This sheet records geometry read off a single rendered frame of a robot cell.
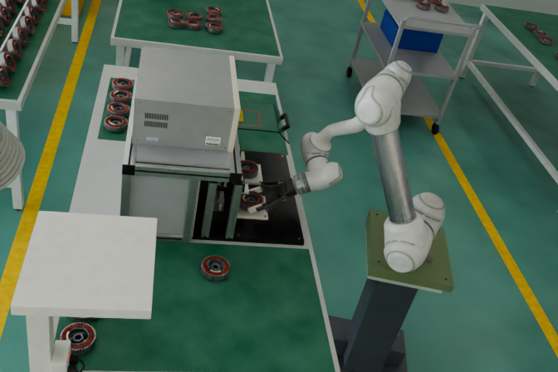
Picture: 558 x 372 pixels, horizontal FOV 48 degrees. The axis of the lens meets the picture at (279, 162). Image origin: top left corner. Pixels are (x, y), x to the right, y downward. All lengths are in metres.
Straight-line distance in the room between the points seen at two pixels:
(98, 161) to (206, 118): 0.76
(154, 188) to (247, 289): 0.52
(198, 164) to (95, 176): 0.65
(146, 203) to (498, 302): 2.31
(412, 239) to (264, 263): 0.60
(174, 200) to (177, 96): 0.40
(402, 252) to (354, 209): 1.81
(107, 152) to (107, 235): 1.15
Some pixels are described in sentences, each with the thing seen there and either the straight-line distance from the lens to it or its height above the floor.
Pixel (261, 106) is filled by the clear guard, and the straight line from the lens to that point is 2.89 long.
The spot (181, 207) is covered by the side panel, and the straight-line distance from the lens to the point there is 2.46.
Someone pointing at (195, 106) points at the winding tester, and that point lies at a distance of 2.34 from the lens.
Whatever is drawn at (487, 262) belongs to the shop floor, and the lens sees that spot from 4.21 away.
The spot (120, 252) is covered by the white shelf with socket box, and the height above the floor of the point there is 1.20.
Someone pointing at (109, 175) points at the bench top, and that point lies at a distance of 2.87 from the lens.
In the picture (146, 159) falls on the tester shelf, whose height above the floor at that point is 1.11.
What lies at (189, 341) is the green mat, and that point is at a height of 0.75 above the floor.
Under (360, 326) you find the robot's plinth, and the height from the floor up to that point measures 0.34.
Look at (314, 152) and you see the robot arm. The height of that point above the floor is 1.04.
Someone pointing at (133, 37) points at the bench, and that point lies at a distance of 4.09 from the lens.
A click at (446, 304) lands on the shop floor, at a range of 3.79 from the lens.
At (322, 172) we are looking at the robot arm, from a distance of 2.63.
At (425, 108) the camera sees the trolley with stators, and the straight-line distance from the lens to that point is 5.27.
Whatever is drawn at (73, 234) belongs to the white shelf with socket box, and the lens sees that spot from 1.91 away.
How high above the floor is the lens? 2.51
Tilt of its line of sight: 35 degrees down
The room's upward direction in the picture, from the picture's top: 13 degrees clockwise
